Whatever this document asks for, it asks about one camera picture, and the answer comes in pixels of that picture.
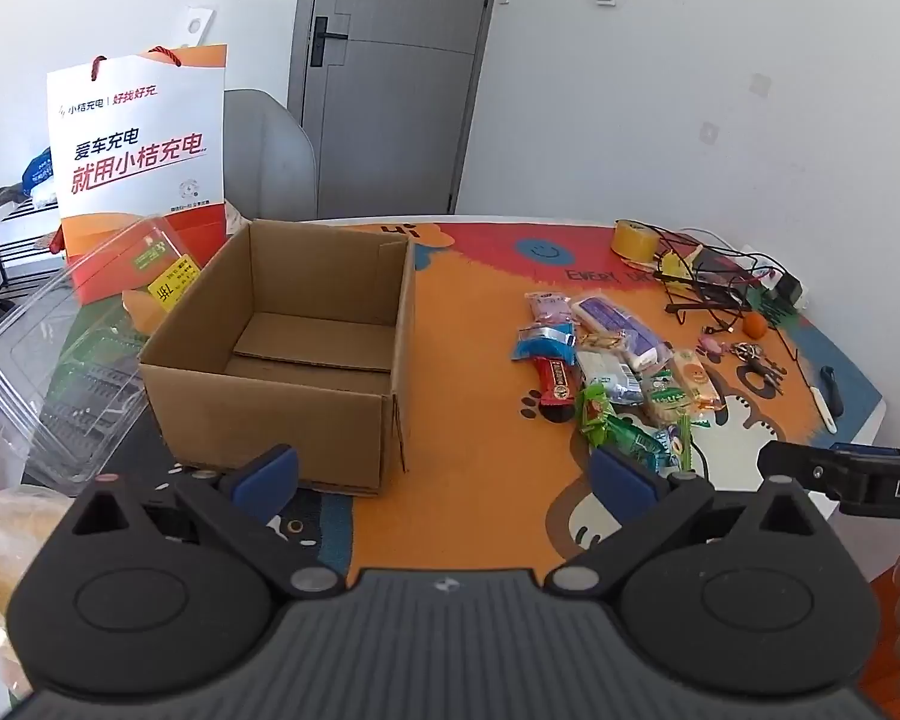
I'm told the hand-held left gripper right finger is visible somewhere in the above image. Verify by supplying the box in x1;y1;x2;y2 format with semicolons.
544;444;830;595

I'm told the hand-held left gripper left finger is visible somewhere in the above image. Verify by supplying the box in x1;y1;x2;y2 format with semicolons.
69;444;346;602

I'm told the dark green snack packet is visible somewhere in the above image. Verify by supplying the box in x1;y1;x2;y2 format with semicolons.
603;420;666;467

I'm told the blue white snack packet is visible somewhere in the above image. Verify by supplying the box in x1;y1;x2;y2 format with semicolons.
655;423;696;467

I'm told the bright green snack packet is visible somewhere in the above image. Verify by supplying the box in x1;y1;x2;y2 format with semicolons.
575;383;617;452

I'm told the brown cardboard box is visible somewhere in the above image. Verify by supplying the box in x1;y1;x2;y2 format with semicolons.
139;219;418;497

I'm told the green white snack packet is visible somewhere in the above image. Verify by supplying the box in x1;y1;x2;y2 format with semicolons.
640;370;692;426

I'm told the red snack bar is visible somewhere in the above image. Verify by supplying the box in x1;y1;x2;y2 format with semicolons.
533;356;578;422

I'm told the purple white snack packet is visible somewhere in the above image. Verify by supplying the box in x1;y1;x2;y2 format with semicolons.
573;295;662;373

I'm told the pink snack packet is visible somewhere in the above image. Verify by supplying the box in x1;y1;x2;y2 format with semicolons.
524;290;575;328

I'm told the bunch of keys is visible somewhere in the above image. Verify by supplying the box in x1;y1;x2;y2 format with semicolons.
730;340;785;392

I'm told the black charger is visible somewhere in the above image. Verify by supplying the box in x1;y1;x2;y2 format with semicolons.
771;270;805;310

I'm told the yellow toy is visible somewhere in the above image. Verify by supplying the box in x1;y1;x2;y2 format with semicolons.
664;243;703;280

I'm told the yellow tape roll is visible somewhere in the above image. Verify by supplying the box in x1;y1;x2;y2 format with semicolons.
610;219;660;264

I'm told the clear plastic clamshell container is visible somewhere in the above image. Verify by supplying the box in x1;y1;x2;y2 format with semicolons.
0;214;205;497

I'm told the translucent plastic bag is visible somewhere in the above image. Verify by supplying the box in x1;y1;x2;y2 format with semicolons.
0;486;70;720

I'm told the grey chair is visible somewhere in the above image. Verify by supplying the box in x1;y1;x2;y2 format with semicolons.
223;88;318;223

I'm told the black shoe rack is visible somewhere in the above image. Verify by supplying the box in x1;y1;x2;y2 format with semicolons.
0;198;65;302

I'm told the orange white paper bag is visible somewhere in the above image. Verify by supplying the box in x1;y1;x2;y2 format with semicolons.
45;43;230;306

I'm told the blue plastic bag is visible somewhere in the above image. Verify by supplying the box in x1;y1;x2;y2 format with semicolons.
21;153;56;194

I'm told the grey door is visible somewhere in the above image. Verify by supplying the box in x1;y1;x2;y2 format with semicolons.
288;0;506;221

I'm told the black wire stand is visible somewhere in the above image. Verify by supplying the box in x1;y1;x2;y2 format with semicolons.
655;228;752;317

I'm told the black door handle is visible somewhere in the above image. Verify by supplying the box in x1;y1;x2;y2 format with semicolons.
311;16;349;68

